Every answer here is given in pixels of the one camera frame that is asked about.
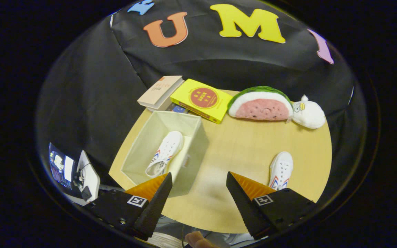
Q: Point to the white plush toy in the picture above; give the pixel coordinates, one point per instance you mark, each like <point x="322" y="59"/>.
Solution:
<point x="310" y="115"/>

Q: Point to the watermelon slice plush toy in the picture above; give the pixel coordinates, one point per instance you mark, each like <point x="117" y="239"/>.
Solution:
<point x="260" y="108"/>

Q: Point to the beige book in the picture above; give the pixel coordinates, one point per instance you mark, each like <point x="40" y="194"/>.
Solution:
<point x="159" y="90"/>

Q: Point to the blue cover book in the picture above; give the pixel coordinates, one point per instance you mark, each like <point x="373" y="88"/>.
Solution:
<point x="179" y="109"/>

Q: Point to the lit computer screen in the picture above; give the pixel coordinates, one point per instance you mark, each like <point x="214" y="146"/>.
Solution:
<point x="60" y="165"/>

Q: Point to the cream fabric storage box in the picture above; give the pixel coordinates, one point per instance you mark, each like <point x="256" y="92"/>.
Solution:
<point x="140" y="151"/>

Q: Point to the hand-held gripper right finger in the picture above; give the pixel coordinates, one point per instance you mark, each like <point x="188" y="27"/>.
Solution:
<point x="243" y="203"/>

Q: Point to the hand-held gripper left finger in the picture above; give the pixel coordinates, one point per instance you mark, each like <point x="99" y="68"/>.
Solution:
<point x="155" y="206"/>

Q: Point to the yellow book with red circle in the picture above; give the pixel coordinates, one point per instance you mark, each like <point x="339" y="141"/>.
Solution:
<point x="203" y="98"/>

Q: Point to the white striped shoe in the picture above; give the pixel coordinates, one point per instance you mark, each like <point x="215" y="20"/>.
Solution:
<point x="282" y="167"/>
<point x="167" y="148"/>

